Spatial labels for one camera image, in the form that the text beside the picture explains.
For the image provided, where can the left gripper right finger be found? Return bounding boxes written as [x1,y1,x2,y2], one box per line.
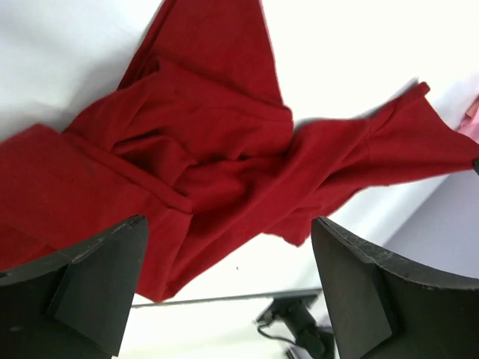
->
[311,217,478,359]

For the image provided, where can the metal rail at front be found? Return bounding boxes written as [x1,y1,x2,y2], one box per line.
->
[131,287,323,309]

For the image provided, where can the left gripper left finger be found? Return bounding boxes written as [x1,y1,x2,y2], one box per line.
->
[1,215,149,358]

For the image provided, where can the red t shirt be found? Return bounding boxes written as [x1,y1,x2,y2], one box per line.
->
[1,1,478,301]

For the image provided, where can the pink t shirt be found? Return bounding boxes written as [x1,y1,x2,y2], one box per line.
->
[457,96,479,143]

